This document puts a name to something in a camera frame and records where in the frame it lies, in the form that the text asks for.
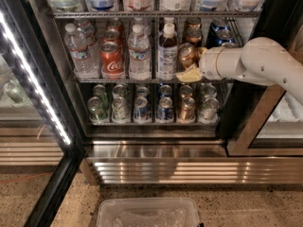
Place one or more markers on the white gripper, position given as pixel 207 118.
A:
pixel 207 63

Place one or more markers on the orange soda can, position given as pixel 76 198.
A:
pixel 192 22
pixel 194 35
pixel 187 54

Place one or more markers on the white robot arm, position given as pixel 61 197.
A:
pixel 261 61

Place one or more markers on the front blue pepsi can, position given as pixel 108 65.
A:
pixel 229 45

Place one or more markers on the blue pepsi can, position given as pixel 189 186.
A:
pixel 218 38
pixel 165 109
pixel 229 45
pixel 218 25

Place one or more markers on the rear blue pepsi can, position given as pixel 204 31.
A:
pixel 218 25

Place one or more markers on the bottom front orange can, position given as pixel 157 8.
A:
pixel 187 108

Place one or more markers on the bottom right silver can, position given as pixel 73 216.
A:
pixel 209 108

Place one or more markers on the bottom blue pepsi can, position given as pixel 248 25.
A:
pixel 165 109

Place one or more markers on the bottom blue white can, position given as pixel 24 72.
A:
pixel 141 108

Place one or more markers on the front red cola can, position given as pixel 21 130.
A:
pixel 111 58

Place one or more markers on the red cola can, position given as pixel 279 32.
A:
pixel 112 35
pixel 111 58
pixel 116 25

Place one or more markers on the bottom second-column silver can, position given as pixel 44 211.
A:
pixel 120 109

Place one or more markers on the rear red cola can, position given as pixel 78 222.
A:
pixel 116 25

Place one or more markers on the bottom front green can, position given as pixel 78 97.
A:
pixel 96 108

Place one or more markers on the glass fridge door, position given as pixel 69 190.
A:
pixel 39 156

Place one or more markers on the front iced tea bottle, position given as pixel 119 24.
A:
pixel 167 52

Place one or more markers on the iced tea bottle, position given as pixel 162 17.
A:
pixel 167 20
pixel 167 52

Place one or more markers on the rear iced tea bottle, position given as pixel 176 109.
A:
pixel 167 20

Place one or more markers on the middle front water bottle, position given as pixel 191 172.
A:
pixel 139 48

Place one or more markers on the water bottle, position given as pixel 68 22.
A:
pixel 89 32
pixel 78 48
pixel 139 48

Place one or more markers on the left rear water bottle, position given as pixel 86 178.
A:
pixel 89 32

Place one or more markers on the left front water bottle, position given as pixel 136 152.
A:
pixel 78 48

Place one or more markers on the clear plastic bin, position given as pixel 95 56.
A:
pixel 148 212

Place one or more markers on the middle wire shelf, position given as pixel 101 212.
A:
pixel 154 81

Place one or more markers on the wire shelf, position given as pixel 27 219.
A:
pixel 154 81
pixel 152 14

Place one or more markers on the top wire shelf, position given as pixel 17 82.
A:
pixel 152 14

